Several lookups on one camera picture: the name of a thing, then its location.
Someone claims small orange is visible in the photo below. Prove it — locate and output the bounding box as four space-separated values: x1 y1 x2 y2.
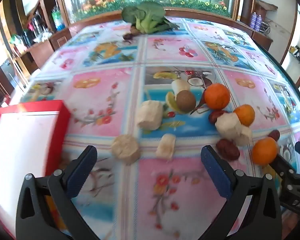
234 104 256 127
252 137 279 166

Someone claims red date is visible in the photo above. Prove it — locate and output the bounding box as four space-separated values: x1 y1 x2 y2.
267 129 281 142
216 139 241 161
209 110 228 125

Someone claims brown kiwi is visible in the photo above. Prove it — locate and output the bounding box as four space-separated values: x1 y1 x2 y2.
176 90 197 113

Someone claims pale peeled root chunk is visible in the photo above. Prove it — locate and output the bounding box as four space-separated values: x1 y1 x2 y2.
137 100 164 130
215 112 253 147
111 134 141 166
155 133 177 161

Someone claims red box with white inside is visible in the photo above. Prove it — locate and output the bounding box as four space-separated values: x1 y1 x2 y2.
0 100 71 203

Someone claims green broccoli head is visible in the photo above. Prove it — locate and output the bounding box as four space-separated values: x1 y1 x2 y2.
121 1 179 34

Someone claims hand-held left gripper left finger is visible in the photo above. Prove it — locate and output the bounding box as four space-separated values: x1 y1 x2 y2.
16 145 98 240

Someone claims green and blue plastic bottle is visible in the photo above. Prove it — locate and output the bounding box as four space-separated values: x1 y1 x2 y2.
51 5 66 32

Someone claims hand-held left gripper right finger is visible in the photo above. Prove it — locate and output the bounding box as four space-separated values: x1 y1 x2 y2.
201 145 282 240

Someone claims large orange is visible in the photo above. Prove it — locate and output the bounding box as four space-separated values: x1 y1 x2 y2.
204 83 230 110

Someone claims wooden sideboard cabinet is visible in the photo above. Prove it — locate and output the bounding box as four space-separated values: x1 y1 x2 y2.
14 27 74 72

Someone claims fruit printed tablecloth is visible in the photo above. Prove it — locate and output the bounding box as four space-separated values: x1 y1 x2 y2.
20 16 300 240

